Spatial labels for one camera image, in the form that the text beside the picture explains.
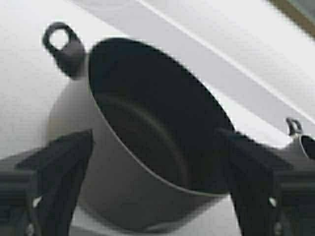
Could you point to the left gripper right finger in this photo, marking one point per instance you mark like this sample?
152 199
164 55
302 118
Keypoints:
249 169

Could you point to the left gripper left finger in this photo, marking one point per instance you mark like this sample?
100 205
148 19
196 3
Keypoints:
59 170

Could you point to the large grey cooking pot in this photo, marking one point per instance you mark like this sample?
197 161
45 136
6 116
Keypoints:
155 164

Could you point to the small dark saucepan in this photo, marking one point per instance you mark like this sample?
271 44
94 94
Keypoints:
301 146

